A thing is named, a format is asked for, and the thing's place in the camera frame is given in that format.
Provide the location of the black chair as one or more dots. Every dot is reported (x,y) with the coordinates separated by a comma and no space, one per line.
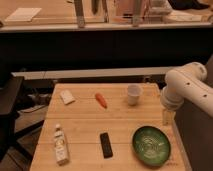
(8,114)

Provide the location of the white paper sheet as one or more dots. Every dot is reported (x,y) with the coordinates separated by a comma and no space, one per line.
(23,15)

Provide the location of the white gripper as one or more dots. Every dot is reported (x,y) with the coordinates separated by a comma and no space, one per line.
(171,101)

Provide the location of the black remote control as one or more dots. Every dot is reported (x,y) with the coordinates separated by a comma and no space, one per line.
(106,145)

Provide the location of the clear plastic bottle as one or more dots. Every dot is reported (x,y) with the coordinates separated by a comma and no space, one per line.
(60,146)

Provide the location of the white paper cup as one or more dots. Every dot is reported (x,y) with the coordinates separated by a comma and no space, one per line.
(133,94)

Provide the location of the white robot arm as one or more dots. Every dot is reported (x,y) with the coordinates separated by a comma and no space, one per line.
(187,82)

